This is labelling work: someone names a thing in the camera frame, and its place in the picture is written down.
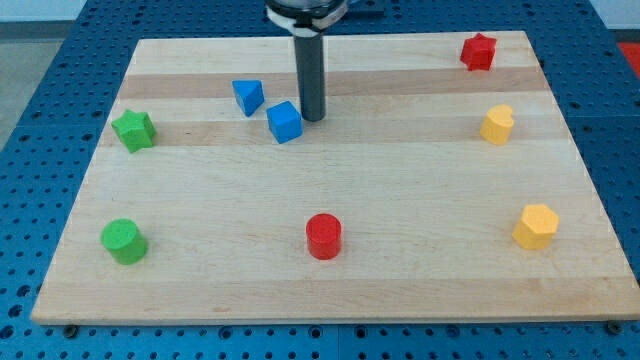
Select green star block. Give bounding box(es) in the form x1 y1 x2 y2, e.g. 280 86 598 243
111 109 156 153

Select red star block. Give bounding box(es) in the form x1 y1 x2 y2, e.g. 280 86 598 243
460 33 497 71

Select red cylinder block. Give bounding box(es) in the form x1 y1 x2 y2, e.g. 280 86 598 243
306 213 342 260

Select blue cube block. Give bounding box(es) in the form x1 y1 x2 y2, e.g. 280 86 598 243
266 101 303 144

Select blue triangle block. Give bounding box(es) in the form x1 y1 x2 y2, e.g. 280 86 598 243
232 79 264 117

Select wooden board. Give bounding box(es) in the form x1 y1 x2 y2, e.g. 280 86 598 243
31 31 639 326

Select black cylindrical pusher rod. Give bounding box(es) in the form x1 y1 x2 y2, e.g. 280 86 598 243
294 33 326 122

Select yellow heart block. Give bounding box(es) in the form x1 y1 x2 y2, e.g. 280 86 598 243
480 104 514 146

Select green cylinder block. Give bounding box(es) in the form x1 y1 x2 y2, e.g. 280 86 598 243
100 218 148 265

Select yellow hexagon block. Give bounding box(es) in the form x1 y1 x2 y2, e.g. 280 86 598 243
512 204 560 250

